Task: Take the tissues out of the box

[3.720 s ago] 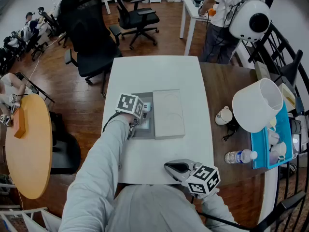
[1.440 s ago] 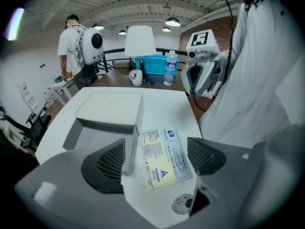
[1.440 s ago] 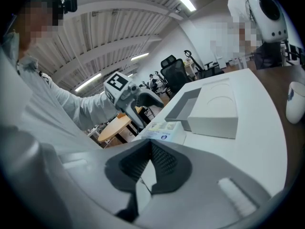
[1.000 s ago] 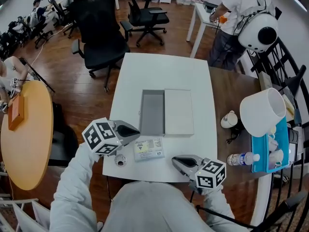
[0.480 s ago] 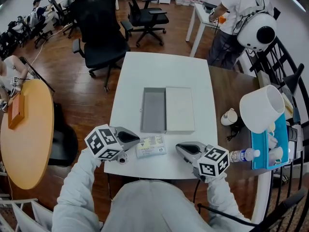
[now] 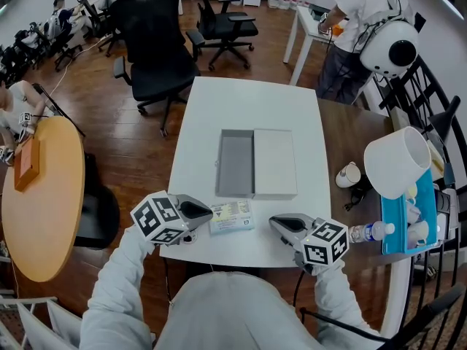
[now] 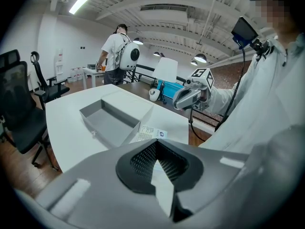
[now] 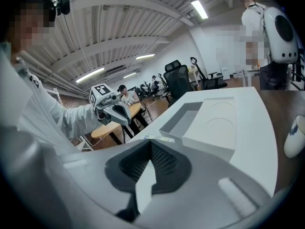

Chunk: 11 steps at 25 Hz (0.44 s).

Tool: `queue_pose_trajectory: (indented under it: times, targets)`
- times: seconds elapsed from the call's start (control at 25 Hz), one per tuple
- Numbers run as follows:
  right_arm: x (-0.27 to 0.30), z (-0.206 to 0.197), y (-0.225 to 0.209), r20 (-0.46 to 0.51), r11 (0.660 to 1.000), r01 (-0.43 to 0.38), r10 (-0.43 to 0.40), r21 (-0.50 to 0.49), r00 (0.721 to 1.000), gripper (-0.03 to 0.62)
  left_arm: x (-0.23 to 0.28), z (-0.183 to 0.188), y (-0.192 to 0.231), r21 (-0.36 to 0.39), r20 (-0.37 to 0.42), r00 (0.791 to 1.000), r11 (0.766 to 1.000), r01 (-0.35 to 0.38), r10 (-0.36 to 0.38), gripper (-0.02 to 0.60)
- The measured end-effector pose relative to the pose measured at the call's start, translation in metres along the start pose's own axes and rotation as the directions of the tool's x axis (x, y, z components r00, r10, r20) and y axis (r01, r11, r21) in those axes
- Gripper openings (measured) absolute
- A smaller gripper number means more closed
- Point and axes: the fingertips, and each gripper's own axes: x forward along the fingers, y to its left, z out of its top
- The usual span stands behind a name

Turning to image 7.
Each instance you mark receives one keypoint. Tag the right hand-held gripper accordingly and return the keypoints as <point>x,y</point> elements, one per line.
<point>205,80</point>

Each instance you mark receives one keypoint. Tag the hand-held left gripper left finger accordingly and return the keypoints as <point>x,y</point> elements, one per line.
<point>95,187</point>

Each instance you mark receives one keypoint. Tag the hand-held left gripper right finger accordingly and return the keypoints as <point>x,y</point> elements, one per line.
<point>219,182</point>

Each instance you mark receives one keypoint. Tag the white printed label packet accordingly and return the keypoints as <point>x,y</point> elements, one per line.
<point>147,132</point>

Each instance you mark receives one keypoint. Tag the person's right forearm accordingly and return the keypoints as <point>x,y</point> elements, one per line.
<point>224,99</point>

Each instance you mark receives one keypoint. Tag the blue plastic bin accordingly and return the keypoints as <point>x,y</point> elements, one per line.
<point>172,89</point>

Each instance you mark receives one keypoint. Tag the white kettle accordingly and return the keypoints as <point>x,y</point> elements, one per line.
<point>154,95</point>

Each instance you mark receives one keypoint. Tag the white trapezoid lampshade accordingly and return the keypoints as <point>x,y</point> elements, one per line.
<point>165,69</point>

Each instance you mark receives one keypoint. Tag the grey plastic drawer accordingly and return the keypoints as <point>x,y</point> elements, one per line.
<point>107,125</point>

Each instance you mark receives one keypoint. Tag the white drawer case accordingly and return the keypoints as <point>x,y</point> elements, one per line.
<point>128,101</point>

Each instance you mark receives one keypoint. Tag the person's upper body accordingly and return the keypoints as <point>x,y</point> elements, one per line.
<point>269,92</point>

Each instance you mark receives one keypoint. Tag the white dome backpack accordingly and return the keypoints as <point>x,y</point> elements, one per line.
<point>128,56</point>

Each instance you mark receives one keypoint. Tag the black chest-mounted screen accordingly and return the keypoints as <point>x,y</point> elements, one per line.
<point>244,31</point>

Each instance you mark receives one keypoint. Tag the black mesh wide-headrest office chair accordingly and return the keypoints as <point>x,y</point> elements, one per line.
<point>21,118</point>

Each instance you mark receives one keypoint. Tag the white desk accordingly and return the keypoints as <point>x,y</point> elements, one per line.
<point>91,72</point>

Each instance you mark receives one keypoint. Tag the black hooked-headrest office chair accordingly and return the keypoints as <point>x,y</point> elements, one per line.
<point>56,89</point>

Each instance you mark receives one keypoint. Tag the grey desktop device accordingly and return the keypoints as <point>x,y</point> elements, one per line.
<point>91,66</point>

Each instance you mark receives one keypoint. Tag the clear water jug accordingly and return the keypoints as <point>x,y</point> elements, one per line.
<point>73,75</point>
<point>79,75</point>

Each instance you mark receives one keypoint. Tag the white water dispenser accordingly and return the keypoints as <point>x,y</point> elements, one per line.
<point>59,68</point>

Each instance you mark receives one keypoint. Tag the long ceiling light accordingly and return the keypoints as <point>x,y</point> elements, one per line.
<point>80,3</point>

